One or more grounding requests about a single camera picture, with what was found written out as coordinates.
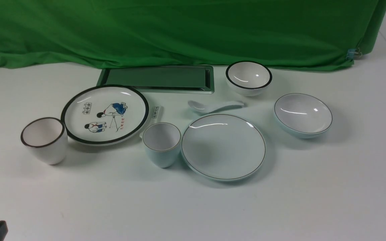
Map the white black-rimmed cup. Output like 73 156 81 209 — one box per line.
20 116 68 165

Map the pale blue cup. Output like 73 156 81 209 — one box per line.
141 122 181 168

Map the pale blue ceramic spoon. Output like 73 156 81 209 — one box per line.
187 100 246 115

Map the pale blue shallow bowl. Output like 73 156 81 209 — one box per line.
273 93 333 139

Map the white black-rimmed illustrated plate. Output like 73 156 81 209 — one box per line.
60 84 151 146

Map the white printed ceramic spoon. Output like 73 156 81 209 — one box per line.
139 105 163 139

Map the pale blue flat plate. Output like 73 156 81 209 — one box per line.
181 114 267 182

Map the white black-rimmed bowl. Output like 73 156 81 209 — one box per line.
225 61 273 97

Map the green backdrop cloth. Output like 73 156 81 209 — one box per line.
0 0 386 72

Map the blue binder clip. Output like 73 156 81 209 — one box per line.
345 48 363 61

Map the metal table cable hatch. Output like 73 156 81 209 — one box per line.
96 65 215 94

